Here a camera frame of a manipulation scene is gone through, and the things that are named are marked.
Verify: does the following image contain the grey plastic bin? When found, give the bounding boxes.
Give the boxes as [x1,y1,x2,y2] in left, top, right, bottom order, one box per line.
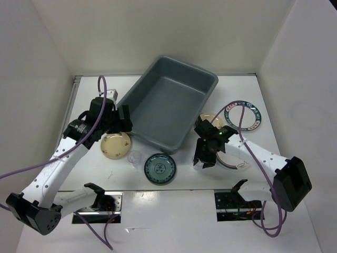
[117,55,219,154]

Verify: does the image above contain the cream plate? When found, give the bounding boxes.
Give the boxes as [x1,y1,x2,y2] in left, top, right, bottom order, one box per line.
[100,132,131,160]
[197,112,224,128]

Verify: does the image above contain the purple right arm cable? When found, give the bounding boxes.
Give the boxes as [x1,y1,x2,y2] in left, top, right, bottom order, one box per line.
[209,100,288,237]

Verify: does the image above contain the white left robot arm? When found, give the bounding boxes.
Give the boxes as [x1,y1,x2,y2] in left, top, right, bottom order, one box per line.
[6,97,132,235]

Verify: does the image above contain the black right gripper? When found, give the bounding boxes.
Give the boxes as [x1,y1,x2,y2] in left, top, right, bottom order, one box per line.
[193,137,219,168]

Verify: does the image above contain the clear plastic cup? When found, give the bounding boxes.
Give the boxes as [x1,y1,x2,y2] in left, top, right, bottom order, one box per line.
[127,150,142,169]

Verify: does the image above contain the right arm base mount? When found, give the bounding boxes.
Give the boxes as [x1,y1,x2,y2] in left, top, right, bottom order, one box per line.
[214,189,262,222]

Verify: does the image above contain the blue floral green plate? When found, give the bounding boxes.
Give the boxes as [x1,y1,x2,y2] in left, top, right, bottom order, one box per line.
[144,153,177,185]

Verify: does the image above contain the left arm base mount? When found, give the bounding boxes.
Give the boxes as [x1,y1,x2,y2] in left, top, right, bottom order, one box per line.
[78,191,124,224]

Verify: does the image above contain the white plate green red rim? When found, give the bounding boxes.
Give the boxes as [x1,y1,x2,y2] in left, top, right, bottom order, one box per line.
[216,152,251,171]

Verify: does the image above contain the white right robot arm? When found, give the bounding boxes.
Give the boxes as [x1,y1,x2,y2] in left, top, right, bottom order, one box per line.
[193,120,312,212]

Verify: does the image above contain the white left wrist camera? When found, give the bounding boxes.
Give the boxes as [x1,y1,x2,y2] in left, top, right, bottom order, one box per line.
[98,89,118,103]

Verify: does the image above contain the white plate dark blue rim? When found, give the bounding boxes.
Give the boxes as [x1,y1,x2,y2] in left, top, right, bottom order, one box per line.
[224,101,262,132]

